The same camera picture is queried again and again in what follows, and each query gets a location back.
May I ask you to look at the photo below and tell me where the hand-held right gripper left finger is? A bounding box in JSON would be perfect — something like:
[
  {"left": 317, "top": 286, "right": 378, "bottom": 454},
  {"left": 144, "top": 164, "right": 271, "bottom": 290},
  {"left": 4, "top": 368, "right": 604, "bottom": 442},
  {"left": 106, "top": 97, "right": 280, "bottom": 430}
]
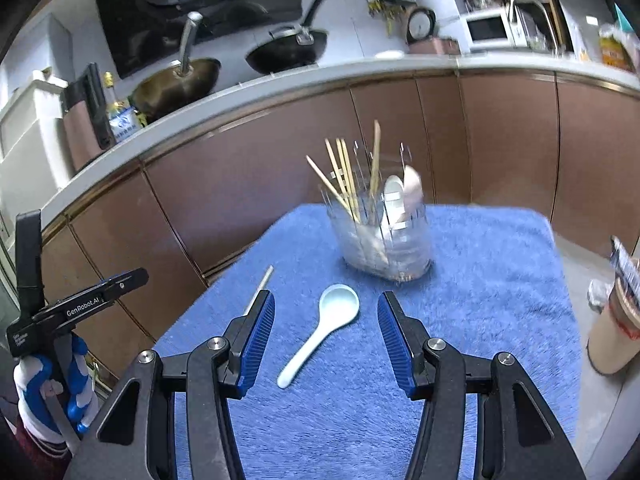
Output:
[{"left": 62, "top": 291, "right": 277, "bottom": 480}]

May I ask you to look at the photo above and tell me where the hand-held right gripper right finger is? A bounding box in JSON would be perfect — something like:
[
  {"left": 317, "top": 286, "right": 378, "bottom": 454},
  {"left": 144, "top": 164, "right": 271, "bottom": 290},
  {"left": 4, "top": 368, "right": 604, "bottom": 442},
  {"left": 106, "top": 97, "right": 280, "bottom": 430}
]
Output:
[{"left": 377, "top": 291, "right": 588, "bottom": 480}]

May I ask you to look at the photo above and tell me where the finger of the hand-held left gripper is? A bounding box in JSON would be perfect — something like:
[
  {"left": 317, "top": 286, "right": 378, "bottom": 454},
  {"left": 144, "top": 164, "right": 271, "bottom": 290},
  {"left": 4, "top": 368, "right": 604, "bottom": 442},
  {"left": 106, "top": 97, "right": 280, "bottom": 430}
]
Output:
[
  {"left": 107, "top": 267, "right": 150, "bottom": 298},
  {"left": 15, "top": 210, "right": 45, "bottom": 317}
]

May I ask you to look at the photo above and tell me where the light blue spoon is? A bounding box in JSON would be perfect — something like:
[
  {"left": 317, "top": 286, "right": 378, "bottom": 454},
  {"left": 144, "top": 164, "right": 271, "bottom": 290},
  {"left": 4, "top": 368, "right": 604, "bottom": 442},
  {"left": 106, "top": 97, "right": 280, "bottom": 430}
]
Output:
[{"left": 277, "top": 284, "right": 360, "bottom": 389}]

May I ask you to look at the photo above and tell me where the wire and clear utensil holder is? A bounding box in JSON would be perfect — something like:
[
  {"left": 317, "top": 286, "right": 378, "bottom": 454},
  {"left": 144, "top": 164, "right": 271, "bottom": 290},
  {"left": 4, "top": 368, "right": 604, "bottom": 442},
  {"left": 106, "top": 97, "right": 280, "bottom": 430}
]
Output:
[{"left": 322, "top": 141, "right": 434, "bottom": 282}]

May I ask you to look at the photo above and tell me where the white spoon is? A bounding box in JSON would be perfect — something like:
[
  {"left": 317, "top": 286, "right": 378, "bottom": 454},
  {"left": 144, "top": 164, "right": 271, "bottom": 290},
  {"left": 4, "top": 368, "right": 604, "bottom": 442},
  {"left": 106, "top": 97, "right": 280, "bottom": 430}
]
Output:
[{"left": 381, "top": 174, "right": 407, "bottom": 228}]

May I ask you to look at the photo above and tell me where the pink spoon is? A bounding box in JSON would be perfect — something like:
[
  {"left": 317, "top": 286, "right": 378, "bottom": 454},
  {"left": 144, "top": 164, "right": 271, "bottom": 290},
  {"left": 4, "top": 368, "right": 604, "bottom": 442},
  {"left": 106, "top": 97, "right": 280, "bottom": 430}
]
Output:
[{"left": 401, "top": 164, "right": 424, "bottom": 211}]

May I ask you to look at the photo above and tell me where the person's left forearm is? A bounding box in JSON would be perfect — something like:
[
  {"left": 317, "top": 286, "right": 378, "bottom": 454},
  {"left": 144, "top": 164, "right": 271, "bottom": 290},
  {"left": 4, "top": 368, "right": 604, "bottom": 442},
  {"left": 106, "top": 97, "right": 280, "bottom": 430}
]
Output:
[{"left": 14, "top": 417, "right": 77, "bottom": 480}]

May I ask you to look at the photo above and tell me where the person's left hand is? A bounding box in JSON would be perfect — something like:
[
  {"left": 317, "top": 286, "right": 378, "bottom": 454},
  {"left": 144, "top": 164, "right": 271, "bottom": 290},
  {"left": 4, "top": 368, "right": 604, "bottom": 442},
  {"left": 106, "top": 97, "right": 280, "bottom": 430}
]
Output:
[{"left": 14, "top": 334, "right": 97, "bottom": 443}]

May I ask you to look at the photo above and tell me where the blue towel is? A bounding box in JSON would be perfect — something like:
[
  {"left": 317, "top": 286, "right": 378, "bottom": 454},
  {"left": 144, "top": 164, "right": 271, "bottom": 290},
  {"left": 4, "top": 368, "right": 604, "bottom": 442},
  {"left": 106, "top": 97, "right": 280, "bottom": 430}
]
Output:
[{"left": 150, "top": 203, "right": 584, "bottom": 480}]

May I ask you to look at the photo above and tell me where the white appliance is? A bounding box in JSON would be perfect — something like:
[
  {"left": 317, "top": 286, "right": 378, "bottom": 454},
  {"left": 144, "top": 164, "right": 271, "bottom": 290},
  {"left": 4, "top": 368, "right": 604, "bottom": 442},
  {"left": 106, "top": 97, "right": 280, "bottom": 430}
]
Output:
[{"left": 0, "top": 67, "right": 72, "bottom": 222}]

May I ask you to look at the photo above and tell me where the bottle with blue label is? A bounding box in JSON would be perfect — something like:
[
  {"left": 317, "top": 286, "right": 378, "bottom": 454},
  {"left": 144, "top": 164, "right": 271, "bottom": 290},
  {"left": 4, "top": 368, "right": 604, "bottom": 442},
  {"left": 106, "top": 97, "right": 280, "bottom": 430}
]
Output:
[{"left": 102, "top": 72, "right": 144, "bottom": 142}]

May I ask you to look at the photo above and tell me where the brass wok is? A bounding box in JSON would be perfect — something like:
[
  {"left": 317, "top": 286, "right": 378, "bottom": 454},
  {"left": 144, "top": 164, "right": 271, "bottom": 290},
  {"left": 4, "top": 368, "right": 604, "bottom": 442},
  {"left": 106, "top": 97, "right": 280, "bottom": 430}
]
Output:
[{"left": 130, "top": 11, "right": 222, "bottom": 124}]

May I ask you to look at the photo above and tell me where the brown paper bucket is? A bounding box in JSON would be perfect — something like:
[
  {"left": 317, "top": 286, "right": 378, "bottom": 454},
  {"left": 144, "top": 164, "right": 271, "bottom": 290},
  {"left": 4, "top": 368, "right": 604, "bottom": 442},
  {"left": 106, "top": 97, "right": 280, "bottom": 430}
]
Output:
[{"left": 585, "top": 255, "right": 640, "bottom": 377}]

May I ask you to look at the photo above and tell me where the dark packet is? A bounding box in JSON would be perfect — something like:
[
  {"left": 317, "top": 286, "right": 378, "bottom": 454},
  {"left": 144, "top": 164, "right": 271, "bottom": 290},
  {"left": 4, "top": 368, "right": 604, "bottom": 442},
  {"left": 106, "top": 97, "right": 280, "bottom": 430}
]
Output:
[{"left": 609, "top": 235, "right": 640, "bottom": 307}]

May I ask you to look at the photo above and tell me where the black wok with lid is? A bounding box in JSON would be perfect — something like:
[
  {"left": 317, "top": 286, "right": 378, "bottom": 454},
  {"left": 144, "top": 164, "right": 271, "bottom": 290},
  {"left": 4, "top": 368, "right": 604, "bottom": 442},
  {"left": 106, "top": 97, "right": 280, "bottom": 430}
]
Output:
[{"left": 244, "top": 0, "right": 330, "bottom": 75}]

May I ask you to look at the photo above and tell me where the black range hood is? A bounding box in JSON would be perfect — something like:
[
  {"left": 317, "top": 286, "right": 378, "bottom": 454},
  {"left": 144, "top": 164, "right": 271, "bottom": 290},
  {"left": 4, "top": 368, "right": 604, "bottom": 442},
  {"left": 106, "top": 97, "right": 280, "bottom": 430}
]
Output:
[{"left": 92, "top": 0, "right": 307, "bottom": 80}]

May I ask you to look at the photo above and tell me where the rice cooker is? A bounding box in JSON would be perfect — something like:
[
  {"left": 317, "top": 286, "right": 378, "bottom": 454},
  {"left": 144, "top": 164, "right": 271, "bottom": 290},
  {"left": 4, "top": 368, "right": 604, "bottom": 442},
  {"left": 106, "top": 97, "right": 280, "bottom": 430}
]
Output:
[{"left": 404, "top": 6, "right": 461, "bottom": 56}]

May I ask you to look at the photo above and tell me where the white microwave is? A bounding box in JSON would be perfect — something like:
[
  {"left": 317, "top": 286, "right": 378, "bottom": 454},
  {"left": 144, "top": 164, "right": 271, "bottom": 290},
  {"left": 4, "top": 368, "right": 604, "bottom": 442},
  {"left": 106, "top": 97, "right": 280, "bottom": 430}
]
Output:
[{"left": 462, "top": 9, "right": 522, "bottom": 51}]

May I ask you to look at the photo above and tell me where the yellow bottle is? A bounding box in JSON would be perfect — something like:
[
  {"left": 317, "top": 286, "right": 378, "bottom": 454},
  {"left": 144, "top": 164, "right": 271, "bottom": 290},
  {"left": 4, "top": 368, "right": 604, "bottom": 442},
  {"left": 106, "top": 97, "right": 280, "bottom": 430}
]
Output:
[{"left": 597, "top": 25, "right": 637, "bottom": 72}]

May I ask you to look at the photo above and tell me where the steel faucet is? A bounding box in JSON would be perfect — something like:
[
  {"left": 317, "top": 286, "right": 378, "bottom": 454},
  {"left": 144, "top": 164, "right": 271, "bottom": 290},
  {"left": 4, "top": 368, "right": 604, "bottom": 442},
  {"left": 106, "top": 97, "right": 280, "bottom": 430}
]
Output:
[{"left": 507, "top": 0, "right": 564, "bottom": 56}]

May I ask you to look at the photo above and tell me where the wooden cutting board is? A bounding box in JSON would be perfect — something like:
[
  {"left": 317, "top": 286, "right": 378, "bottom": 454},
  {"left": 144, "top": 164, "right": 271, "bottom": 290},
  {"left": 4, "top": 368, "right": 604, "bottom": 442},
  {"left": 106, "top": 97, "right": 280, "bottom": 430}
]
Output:
[{"left": 537, "top": 0, "right": 574, "bottom": 54}]

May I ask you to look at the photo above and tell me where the green plastic bag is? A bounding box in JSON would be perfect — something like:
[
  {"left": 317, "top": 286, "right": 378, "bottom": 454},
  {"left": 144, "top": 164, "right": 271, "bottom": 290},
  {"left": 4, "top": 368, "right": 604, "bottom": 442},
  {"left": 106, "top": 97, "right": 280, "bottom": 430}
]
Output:
[{"left": 613, "top": 2, "right": 640, "bottom": 36}]

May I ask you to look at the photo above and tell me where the copper kettle with black handle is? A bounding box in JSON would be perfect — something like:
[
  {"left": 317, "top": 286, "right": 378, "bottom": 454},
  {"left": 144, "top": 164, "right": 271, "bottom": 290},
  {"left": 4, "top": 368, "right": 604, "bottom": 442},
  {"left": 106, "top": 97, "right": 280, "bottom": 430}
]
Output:
[{"left": 62, "top": 62, "right": 117, "bottom": 172}]

